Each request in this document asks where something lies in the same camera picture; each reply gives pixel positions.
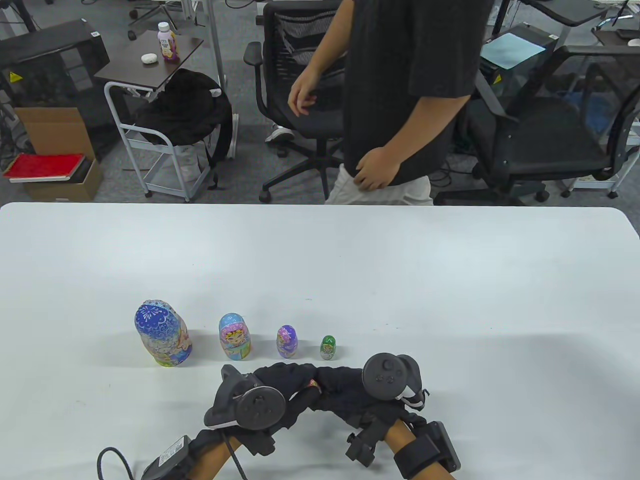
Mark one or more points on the black computer tower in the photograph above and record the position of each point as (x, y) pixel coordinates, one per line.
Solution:
(537, 36)

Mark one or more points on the cardboard box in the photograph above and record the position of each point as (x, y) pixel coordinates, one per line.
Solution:
(55, 130)

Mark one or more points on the person's left forearm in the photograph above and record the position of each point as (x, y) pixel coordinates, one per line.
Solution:
(210, 460)

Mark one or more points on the white round case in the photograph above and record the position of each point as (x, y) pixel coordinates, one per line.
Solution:
(149, 58)

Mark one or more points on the person's left hand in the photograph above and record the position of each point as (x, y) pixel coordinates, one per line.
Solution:
(292, 375)

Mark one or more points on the black book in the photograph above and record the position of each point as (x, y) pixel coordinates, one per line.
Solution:
(82, 169)

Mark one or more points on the large blue Russian doll head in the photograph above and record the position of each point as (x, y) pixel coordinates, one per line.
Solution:
(155, 320)

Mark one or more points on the person's right forearm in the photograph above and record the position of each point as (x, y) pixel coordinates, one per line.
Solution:
(405, 440)

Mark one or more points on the red notebook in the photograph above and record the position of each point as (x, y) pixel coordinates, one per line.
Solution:
(42, 166)

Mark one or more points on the purple label drink bottle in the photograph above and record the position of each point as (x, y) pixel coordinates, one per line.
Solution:
(169, 47)

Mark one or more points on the purple Russian doll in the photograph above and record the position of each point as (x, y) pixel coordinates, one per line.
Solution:
(287, 342)

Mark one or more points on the black mesh office chair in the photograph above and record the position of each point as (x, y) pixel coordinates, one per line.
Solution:
(320, 127)

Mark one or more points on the red Russian doll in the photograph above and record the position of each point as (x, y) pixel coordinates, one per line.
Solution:
(314, 384)

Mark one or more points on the small green Russian doll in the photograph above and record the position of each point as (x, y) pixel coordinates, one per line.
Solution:
(328, 347)

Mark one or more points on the medium Russian doll base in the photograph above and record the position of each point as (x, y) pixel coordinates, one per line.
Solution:
(235, 351)

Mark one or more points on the large floral Russian doll base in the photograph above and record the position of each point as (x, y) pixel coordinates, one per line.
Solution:
(172, 350)

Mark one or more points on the black desk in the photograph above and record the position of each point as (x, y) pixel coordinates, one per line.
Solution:
(575, 12)

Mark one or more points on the person's right hand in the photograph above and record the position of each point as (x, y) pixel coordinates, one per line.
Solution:
(345, 390)

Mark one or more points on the medium pink Russian doll head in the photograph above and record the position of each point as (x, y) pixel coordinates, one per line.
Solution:
(231, 325)

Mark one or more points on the dark side table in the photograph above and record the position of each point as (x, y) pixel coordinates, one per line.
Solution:
(617, 35)
(150, 72)

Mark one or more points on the black round tracking controller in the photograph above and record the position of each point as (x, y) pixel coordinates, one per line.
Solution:
(260, 405)
(385, 375)

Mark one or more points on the black padded office chair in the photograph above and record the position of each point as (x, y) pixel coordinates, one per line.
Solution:
(550, 145)

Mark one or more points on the black cabinet with yellow sticker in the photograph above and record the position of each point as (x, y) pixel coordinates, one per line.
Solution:
(45, 65)

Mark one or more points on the white metal cart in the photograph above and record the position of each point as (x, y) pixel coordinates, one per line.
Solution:
(170, 182)
(595, 185)

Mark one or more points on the teal paper sheet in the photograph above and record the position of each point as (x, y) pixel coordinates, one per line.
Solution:
(507, 50)

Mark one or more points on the black backpack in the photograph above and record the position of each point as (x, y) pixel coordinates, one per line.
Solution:
(185, 110)

